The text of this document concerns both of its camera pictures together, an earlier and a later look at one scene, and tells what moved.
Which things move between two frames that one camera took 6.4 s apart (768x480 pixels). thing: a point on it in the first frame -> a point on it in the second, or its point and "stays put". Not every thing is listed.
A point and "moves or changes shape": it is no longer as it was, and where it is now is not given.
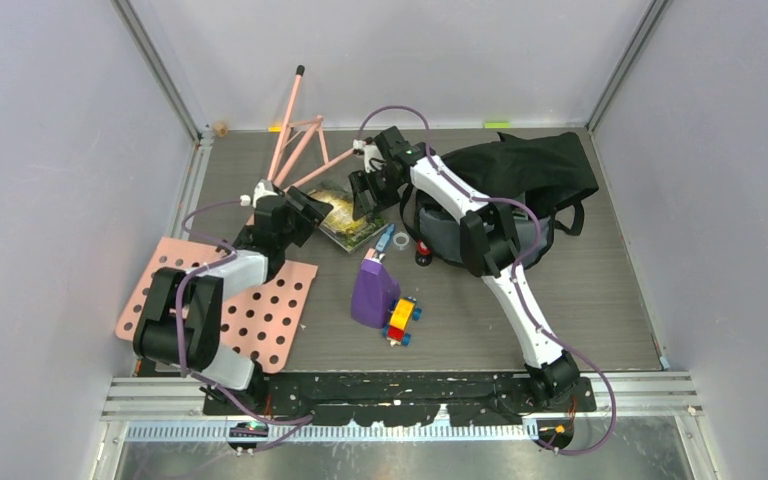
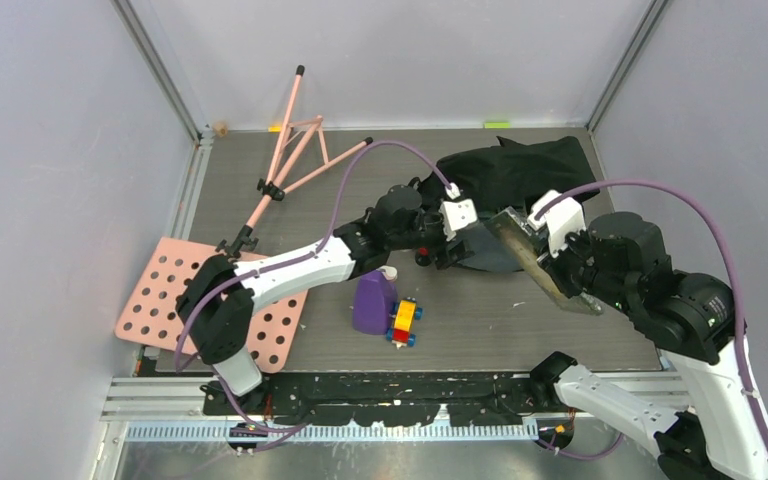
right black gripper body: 384,186 -> 573,267
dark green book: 339,223 moves or changes shape
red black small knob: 423,255 stays put
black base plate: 396,399 stays put
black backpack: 544,180 stays put
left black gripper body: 286,238 -> 427,232
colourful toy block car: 401,313 stays put
